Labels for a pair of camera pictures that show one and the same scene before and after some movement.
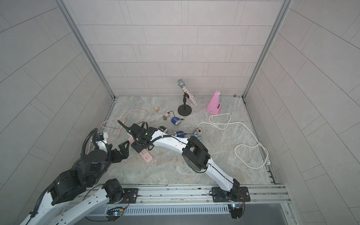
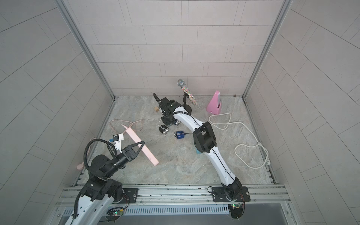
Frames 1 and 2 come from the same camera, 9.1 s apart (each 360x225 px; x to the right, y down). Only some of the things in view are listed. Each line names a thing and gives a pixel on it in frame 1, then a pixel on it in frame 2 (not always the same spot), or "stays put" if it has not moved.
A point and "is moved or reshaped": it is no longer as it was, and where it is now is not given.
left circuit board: x=112 y=215 stays put
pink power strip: x=147 y=158 is moved or reshaped
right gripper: x=137 y=146 -> x=167 y=121
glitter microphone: x=181 y=83 stays put
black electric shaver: x=163 y=129 stays put
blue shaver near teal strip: x=179 y=133 stays put
